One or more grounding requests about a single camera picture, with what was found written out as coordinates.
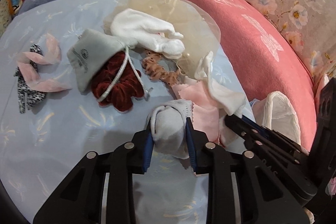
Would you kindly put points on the grey sock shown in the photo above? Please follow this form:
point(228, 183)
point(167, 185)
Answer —
point(167, 125)

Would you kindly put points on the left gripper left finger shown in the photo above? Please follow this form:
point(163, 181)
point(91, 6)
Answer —
point(100, 187)

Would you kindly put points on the pink cloth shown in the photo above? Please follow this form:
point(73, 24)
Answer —
point(207, 116)

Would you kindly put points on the white rolled sock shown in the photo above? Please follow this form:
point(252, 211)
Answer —
point(150, 32)

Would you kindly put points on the pink blanket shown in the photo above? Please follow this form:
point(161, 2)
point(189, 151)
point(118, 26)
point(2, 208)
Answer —
point(263, 60)

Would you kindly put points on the dark red velvet scrunchie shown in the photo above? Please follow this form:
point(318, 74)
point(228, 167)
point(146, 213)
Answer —
point(127, 87)

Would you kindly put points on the pink white pillow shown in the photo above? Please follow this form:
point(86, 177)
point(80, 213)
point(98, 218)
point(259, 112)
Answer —
point(323, 82)

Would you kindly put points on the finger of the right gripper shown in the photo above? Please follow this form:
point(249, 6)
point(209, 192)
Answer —
point(276, 141)

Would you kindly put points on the light blue sheet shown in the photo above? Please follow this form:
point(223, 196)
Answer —
point(40, 147)

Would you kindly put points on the white lined trash bin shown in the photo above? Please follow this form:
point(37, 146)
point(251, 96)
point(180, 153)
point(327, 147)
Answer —
point(277, 113)

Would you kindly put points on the white sock with red trim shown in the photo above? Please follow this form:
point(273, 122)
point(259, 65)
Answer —
point(229, 102)

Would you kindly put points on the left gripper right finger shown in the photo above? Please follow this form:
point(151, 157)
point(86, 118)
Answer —
point(241, 188)

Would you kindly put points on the grey drawstring pouch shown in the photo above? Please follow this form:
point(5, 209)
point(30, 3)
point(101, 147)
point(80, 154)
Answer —
point(92, 50)

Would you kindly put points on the pink leopard bow hair clip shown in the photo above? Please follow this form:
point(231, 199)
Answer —
point(31, 88)

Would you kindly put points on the beige tulle fabric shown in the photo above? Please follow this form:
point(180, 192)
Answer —
point(200, 32)

